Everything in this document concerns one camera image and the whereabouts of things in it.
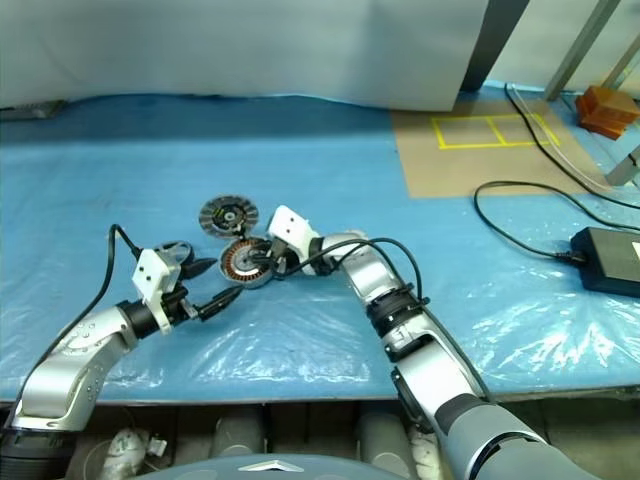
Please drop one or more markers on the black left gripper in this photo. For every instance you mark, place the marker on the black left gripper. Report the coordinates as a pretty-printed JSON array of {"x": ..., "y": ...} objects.
[{"x": 182, "y": 305}]

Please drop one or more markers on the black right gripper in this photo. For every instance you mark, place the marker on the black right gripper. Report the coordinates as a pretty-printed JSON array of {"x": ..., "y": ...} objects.
[{"x": 286, "y": 260}]

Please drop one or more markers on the round silver motor housing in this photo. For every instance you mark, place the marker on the round silver motor housing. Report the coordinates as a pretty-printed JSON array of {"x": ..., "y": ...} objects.
[{"x": 235, "y": 267}]

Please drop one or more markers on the round silver motor lid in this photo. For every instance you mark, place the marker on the round silver motor lid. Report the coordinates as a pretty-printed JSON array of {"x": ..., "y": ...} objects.
[{"x": 220, "y": 215}]

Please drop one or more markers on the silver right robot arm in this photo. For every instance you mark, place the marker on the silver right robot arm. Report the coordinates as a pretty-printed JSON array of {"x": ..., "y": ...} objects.
[{"x": 450, "y": 370}]

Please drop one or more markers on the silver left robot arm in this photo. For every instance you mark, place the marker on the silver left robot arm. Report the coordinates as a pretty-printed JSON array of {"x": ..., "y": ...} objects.
[{"x": 60, "y": 360}]

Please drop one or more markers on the blue plastic table sheet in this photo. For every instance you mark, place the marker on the blue plastic table sheet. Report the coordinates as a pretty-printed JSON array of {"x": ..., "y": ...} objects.
[{"x": 300, "y": 150}]

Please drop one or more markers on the grey rounded shape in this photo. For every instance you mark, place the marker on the grey rounded shape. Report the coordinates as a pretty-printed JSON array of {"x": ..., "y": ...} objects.
[
  {"x": 380, "y": 442},
  {"x": 237, "y": 440}
]

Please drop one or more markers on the white object under table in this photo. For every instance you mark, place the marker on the white object under table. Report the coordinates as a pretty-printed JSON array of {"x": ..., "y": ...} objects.
[
  {"x": 422, "y": 445},
  {"x": 132, "y": 445}
]

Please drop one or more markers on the large white board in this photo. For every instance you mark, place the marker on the large white board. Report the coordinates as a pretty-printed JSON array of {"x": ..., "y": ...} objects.
[{"x": 250, "y": 45}]

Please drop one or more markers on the brown cardboard sheet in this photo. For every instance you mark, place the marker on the brown cardboard sheet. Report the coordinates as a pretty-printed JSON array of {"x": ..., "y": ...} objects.
[{"x": 450, "y": 170}]

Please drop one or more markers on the grey robot torso with logo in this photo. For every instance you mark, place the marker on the grey robot torso with logo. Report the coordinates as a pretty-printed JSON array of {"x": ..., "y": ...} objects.
[{"x": 310, "y": 470}]

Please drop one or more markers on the black power adapter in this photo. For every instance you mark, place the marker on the black power adapter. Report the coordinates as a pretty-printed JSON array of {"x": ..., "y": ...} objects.
[{"x": 610, "y": 260}]

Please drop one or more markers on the orange wooden block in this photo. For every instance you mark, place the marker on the orange wooden block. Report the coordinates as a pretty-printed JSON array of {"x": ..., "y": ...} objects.
[
  {"x": 607, "y": 129},
  {"x": 605, "y": 102}
]

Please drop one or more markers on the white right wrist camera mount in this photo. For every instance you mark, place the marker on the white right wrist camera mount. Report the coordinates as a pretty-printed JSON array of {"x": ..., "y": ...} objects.
[{"x": 292, "y": 225}]

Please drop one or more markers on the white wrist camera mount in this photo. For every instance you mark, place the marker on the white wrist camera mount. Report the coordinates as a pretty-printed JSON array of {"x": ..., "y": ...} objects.
[
  {"x": 150, "y": 272},
  {"x": 292, "y": 225}
]

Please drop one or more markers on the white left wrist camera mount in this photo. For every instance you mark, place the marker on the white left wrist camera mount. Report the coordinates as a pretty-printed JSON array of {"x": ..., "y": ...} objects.
[{"x": 150, "y": 272}]

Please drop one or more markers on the thick aluminium frame post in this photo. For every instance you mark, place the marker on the thick aluminium frame post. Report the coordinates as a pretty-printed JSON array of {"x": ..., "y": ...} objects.
[{"x": 580, "y": 50}]

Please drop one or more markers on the thin aluminium frame bar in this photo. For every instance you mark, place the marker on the thin aluminium frame bar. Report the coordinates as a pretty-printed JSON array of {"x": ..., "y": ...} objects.
[{"x": 625, "y": 59}]

